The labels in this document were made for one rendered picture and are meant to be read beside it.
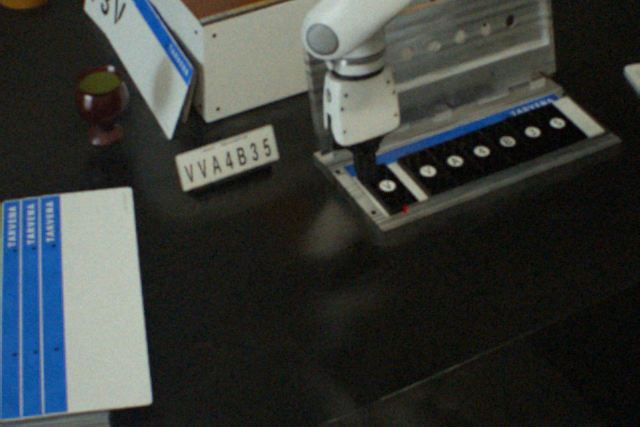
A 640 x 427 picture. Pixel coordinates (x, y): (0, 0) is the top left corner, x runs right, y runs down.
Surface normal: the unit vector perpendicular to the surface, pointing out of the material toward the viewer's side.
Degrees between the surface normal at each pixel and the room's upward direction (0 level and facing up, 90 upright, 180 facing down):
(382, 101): 78
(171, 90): 69
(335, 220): 0
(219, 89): 90
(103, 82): 0
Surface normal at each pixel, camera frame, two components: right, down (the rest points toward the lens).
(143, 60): -0.84, -0.02
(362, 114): 0.48, 0.40
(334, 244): 0.01, -0.76
